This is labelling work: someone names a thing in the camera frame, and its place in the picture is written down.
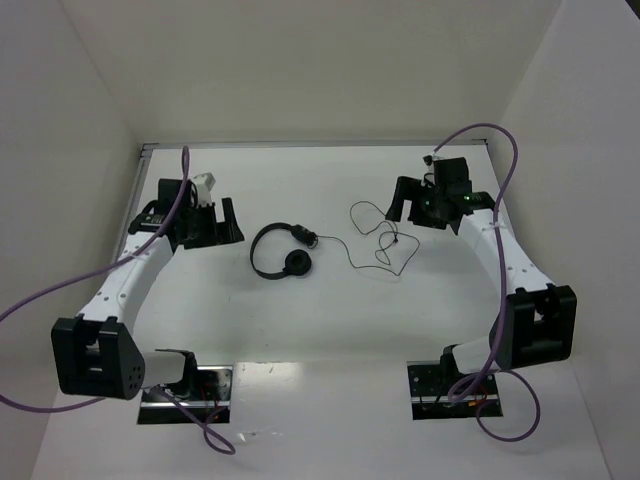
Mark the black on-ear headphones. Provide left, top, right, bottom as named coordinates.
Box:
left=249, top=222, right=319, bottom=281

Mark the thin black headphone cable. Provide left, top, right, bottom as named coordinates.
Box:
left=315, top=200, right=421, bottom=280

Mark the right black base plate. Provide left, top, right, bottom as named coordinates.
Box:
left=407, top=362, right=503, bottom=420

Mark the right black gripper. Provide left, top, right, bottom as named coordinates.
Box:
left=384, top=176, right=446, bottom=231

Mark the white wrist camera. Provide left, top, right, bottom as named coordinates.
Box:
left=423, top=153, right=443, bottom=166
left=191, top=172, right=215, bottom=207

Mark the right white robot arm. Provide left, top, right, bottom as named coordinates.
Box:
left=386, top=157, right=577, bottom=394

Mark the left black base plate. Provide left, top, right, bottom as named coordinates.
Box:
left=137, top=366, right=233, bottom=425

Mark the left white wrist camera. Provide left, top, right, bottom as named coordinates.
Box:
left=191, top=172, right=215, bottom=207

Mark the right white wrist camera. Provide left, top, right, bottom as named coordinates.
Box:
left=423, top=153, right=443, bottom=166

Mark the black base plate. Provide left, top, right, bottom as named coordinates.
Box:
left=137, top=366, right=233, bottom=425
left=407, top=362, right=503, bottom=420

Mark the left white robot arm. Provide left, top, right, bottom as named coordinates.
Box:
left=51, top=173, right=244, bottom=400

